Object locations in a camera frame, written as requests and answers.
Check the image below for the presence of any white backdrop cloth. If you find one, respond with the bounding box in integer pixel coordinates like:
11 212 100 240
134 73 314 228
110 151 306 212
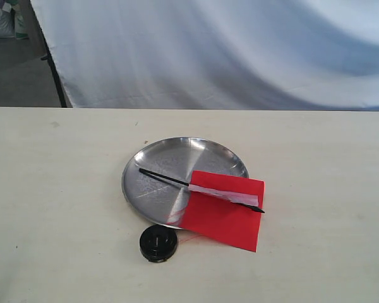
32 1 379 110

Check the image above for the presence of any round steel plate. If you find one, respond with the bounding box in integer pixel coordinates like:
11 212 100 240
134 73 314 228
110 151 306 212
121 137 249 229

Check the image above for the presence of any black backdrop stand pole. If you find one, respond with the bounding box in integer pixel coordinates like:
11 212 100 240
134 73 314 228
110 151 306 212
32 8 68 108

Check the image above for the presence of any black round flag base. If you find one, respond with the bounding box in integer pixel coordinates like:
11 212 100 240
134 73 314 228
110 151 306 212
139 225 178 263

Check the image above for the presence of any white sack in background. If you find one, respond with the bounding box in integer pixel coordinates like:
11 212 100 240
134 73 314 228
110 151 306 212
0 1 15 39

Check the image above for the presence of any red flag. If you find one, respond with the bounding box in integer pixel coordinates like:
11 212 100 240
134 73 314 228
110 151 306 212
139 168 265 252

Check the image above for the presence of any green white bag in background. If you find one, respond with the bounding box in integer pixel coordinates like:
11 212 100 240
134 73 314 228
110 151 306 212
12 4 28 40

